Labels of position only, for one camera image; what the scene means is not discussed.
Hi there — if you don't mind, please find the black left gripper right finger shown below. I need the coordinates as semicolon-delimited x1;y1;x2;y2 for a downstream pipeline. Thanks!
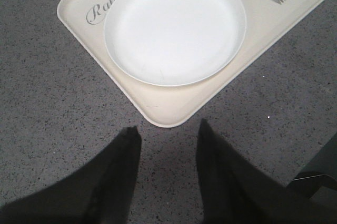
196;119;336;223

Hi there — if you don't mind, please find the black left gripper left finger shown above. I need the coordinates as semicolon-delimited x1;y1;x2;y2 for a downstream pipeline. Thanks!
1;127;142;223

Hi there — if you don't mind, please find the white round plate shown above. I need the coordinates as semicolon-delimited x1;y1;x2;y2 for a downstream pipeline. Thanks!
104;0;247;86

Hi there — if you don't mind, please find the beige rabbit serving tray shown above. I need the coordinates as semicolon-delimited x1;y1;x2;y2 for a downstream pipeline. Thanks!
57;0;324;128

